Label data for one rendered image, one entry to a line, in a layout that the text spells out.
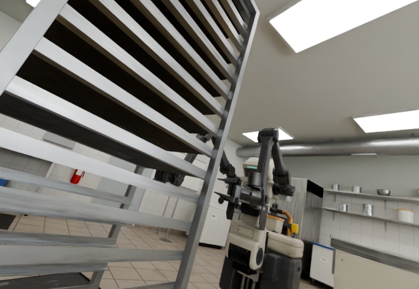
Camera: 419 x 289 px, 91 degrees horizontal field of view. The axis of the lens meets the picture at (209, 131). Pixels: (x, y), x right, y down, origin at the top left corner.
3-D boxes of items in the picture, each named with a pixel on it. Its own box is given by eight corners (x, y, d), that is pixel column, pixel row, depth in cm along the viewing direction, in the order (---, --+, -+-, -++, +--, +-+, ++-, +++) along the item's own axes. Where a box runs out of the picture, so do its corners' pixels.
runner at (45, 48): (209, 158, 83) (211, 150, 84) (214, 158, 81) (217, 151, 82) (10, 40, 38) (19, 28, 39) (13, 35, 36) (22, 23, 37)
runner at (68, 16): (215, 137, 86) (217, 130, 87) (221, 137, 84) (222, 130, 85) (37, 5, 41) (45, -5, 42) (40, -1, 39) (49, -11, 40)
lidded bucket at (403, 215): (416, 225, 375) (415, 213, 382) (413, 223, 362) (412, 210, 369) (398, 222, 394) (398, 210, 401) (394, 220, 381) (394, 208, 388)
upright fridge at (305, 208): (315, 281, 453) (323, 188, 521) (293, 279, 406) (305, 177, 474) (264, 257, 564) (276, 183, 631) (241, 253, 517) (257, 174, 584)
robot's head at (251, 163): (252, 171, 173) (249, 155, 169) (277, 175, 160) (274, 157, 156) (244, 180, 162) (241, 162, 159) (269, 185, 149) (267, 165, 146)
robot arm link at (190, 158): (214, 134, 144) (204, 133, 152) (210, 129, 141) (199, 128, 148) (181, 189, 127) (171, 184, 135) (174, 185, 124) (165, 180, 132)
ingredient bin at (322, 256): (307, 283, 408) (311, 241, 433) (320, 283, 444) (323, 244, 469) (337, 298, 367) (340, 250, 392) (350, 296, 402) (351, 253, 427)
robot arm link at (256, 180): (269, 205, 93) (250, 202, 97) (270, 179, 97) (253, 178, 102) (260, 199, 84) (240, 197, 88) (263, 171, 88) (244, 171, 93)
